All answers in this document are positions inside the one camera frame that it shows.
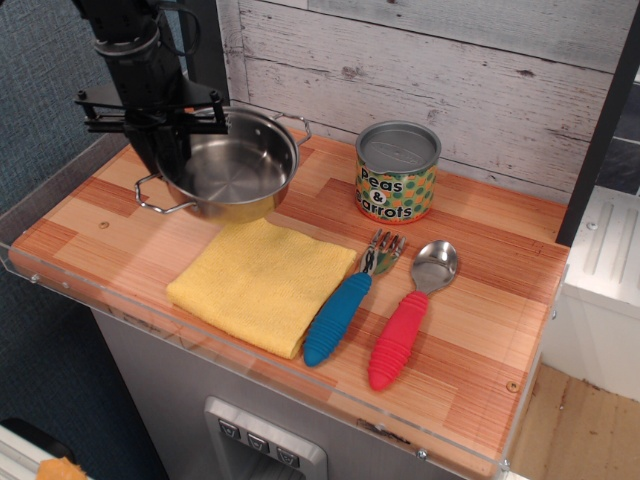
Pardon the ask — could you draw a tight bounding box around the stainless steel pot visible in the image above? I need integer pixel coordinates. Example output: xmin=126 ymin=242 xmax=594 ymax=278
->
xmin=135 ymin=107 xmax=312 ymax=224

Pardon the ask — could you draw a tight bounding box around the yellow folded towel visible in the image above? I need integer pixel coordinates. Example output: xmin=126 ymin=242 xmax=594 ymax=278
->
xmin=166 ymin=219 xmax=357 ymax=359

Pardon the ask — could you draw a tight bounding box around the clear acrylic table guard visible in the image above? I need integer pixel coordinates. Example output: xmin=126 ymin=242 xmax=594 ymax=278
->
xmin=1 ymin=136 xmax=568 ymax=479

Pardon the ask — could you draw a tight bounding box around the orange object at corner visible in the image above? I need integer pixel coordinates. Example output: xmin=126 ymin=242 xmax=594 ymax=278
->
xmin=35 ymin=457 xmax=88 ymax=480

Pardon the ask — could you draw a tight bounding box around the black vertical post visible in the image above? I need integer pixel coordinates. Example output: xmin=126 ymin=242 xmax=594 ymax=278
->
xmin=556 ymin=2 xmax=639 ymax=247

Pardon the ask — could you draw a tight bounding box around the grey toy dispenser panel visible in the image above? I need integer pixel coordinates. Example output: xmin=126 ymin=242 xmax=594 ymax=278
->
xmin=204 ymin=396 xmax=328 ymax=479

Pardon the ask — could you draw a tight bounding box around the red handled spoon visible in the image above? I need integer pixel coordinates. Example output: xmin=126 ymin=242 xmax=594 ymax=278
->
xmin=368 ymin=240 xmax=458 ymax=391

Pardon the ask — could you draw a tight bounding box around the white toy sink unit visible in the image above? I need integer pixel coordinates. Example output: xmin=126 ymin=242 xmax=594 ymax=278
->
xmin=541 ymin=187 xmax=639 ymax=400

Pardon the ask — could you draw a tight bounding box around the blue handled fork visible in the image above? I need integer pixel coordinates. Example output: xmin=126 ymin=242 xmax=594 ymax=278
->
xmin=303 ymin=229 xmax=406 ymax=367

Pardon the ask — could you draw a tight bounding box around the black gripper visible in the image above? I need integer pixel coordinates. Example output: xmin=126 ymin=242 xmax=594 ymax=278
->
xmin=75 ymin=27 xmax=228 ymax=173

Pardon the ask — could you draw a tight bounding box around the peas and carrots can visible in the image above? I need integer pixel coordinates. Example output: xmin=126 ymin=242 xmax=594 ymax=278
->
xmin=355 ymin=120 xmax=441 ymax=225

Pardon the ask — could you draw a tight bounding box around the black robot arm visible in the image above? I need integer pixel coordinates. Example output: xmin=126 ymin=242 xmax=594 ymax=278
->
xmin=75 ymin=1 xmax=228 ymax=174

